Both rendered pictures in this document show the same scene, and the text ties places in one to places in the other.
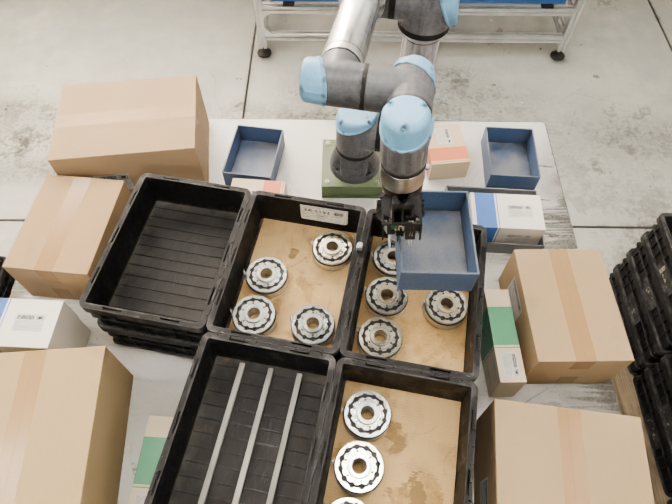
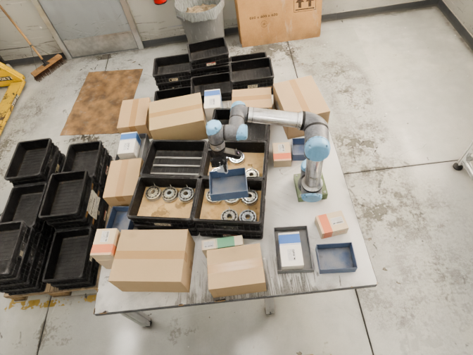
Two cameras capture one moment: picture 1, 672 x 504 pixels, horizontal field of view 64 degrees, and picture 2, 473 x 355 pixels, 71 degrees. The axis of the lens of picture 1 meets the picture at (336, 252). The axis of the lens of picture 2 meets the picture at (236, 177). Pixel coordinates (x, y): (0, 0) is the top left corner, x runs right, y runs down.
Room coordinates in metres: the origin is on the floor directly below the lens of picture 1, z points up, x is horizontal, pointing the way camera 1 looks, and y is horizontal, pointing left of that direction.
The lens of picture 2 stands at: (0.73, -1.20, 2.59)
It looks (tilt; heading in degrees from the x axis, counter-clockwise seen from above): 55 degrees down; 94
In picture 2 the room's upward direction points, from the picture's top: 11 degrees counter-clockwise
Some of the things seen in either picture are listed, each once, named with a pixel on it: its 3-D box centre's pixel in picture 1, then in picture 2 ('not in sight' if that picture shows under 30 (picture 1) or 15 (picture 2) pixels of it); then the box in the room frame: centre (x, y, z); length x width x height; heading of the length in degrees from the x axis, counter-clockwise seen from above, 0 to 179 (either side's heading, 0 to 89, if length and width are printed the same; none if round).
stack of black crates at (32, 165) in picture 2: not in sight; (43, 172); (-1.09, 0.66, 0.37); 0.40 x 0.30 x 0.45; 90
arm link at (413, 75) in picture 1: (400, 91); (236, 129); (0.69, -0.11, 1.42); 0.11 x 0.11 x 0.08; 80
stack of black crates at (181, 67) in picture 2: not in sight; (176, 77); (0.07, 1.80, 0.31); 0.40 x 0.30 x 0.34; 0
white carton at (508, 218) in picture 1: (502, 219); (290, 251); (0.90, -0.48, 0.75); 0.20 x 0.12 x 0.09; 87
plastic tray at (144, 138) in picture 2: not in sight; (131, 149); (-0.11, 0.43, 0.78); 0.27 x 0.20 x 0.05; 85
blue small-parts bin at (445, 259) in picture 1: (433, 239); (228, 184); (0.61, -0.20, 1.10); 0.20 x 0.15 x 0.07; 179
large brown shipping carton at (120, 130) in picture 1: (136, 139); (299, 106); (1.16, 0.61, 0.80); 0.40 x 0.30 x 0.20; 97
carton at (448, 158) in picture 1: (443, 151); (331, 224); (1.17, -0.34, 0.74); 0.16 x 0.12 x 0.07; 6
